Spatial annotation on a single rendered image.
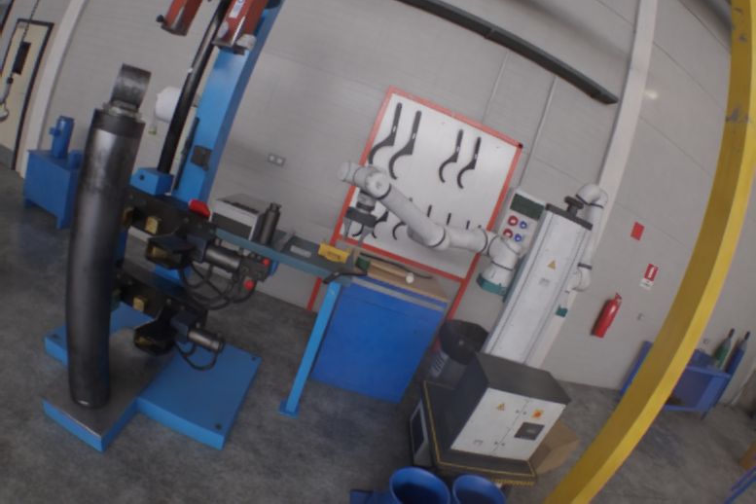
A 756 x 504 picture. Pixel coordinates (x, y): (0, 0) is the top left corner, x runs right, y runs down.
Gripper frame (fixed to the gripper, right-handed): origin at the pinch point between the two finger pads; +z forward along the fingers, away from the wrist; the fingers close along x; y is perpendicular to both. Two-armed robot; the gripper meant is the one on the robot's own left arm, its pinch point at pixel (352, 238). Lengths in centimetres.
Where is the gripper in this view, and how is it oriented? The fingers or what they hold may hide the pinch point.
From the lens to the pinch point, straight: 157.5
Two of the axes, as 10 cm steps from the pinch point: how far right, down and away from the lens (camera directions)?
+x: 9.0, 3.7, -2.5
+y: -2.9, 0.5, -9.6
